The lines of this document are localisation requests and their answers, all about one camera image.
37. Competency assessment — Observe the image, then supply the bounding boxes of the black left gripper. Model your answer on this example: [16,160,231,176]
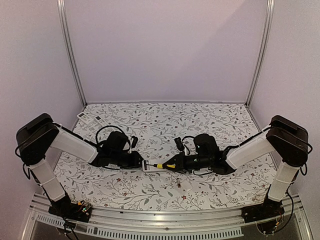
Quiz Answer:
[110,150,147,170]

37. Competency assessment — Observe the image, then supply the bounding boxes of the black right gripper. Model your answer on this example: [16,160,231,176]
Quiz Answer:
[162,152,212,175]

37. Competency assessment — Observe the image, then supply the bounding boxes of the yellow handled screwdriver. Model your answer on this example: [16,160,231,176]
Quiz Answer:
[147,163,176,169]

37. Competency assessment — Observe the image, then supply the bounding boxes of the white battery cover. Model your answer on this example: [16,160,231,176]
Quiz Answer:
[180,181,193,192]

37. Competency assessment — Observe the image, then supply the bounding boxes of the white remote control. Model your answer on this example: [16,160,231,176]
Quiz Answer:
[141,159,166,173]

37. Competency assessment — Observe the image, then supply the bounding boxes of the long white remote with buttons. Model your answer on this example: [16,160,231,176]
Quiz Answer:
[93,115,110,130]

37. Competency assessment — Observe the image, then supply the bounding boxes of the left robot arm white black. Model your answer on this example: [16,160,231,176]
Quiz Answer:
[15,113,143,217]

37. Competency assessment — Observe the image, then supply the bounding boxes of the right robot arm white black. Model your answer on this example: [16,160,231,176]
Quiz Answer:
[158,115,313,218]

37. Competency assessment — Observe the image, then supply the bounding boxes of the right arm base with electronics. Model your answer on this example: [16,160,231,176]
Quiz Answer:
[241,196,285,235]

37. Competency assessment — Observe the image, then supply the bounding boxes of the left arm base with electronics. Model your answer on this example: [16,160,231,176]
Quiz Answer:
[48,194,92,223]

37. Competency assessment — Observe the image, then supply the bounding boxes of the small white remote far left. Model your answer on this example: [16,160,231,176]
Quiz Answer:
[76,112,94,125]

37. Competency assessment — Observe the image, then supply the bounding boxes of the floral patterned table mat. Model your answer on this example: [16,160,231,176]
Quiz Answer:
[54,103,276,211]

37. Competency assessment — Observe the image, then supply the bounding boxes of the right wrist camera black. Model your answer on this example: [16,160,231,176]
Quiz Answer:
[174,137,186,152]

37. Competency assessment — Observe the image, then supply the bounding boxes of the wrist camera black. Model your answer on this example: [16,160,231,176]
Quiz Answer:
[174,137,186,152]
[128,136,138,153]

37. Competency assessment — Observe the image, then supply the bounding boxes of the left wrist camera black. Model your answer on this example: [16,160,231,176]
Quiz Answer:
[128,136,138,153]

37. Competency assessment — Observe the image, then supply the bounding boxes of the left aluminium frame post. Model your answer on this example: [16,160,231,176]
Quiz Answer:
[56,0,88,107]

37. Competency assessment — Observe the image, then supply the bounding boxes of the aluminium frame post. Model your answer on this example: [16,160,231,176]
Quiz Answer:
[56,0,88,107]
[245,0,275,108]

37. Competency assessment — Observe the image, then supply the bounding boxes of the right aluminium frame post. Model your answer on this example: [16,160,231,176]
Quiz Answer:
[245,0,275,108]

